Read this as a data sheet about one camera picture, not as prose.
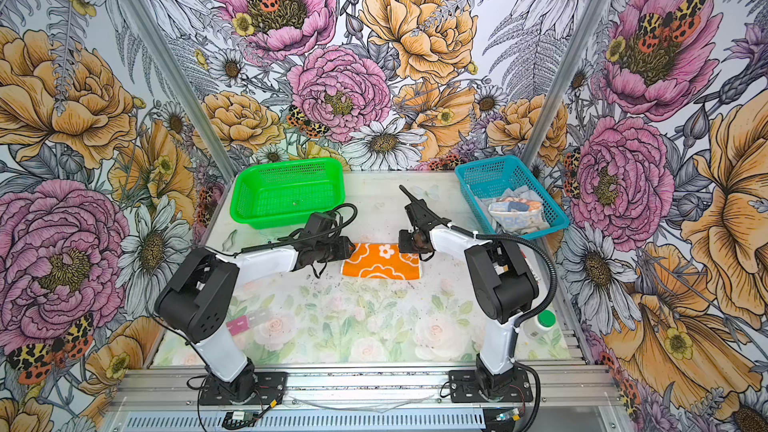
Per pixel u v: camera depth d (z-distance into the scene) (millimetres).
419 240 731
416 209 726
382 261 965
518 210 1003
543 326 750
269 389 739
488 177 1188
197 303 477
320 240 742
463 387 734
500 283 504
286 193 1163
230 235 1020
